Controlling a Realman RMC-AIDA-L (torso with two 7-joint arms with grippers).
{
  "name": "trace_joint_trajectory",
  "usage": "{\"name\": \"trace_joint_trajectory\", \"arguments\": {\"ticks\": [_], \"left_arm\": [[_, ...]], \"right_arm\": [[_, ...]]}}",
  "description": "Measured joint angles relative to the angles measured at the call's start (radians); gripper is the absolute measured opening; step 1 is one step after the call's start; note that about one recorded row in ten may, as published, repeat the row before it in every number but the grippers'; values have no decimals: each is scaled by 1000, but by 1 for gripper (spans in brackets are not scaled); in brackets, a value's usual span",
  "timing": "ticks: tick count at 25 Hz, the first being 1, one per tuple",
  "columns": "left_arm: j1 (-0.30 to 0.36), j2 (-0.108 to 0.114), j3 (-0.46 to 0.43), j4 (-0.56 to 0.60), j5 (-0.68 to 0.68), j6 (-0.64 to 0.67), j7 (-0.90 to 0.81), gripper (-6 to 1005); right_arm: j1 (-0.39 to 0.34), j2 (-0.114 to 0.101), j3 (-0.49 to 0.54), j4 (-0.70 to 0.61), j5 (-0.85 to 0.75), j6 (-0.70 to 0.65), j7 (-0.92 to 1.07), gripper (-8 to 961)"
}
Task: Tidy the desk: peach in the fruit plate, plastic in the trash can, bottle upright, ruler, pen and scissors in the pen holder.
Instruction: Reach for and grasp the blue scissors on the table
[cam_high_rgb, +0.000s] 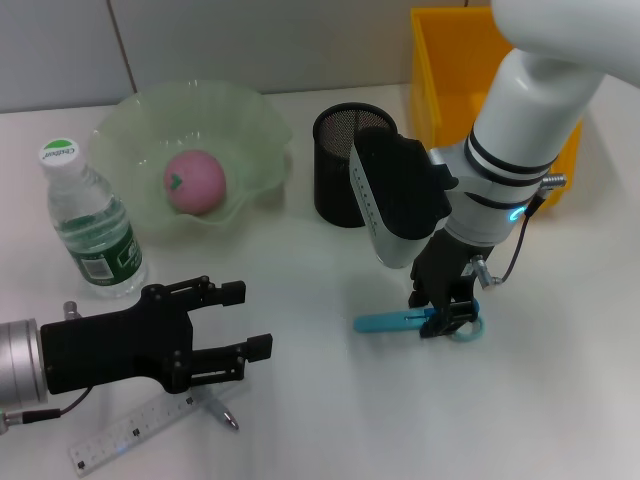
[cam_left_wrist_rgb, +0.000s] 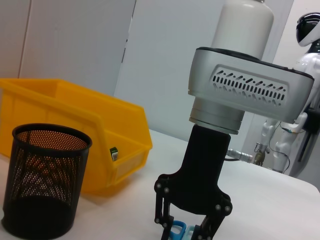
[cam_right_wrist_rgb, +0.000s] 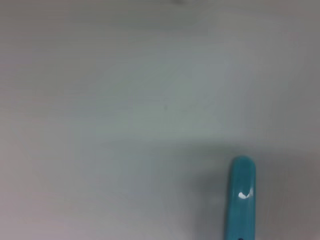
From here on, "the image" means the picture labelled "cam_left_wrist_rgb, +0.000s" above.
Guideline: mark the white black humanoid robot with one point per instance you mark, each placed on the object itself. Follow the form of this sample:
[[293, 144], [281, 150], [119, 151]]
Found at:
[[306, 62]]

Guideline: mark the yellow plastic bin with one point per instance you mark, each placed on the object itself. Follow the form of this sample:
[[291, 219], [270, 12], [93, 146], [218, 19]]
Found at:
[[75, 107]]

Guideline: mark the blue scissors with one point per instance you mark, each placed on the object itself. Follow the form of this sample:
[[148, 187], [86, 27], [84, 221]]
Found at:
[[178, 223]]

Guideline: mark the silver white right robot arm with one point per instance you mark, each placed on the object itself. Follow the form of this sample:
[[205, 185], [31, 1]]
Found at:
[[240, 25]]

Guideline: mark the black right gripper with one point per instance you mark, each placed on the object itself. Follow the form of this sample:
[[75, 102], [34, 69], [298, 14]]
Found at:
[[200, 175]]

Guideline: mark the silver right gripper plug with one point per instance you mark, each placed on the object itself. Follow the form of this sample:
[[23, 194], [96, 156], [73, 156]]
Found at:
[[243, 156]]

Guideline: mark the green plastic wrapper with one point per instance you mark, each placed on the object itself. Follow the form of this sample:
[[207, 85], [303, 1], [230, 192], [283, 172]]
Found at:
[[114, 153]]

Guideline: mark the black mesh pen holder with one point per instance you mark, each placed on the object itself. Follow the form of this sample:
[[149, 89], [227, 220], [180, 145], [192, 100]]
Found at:
[[37, 212]]

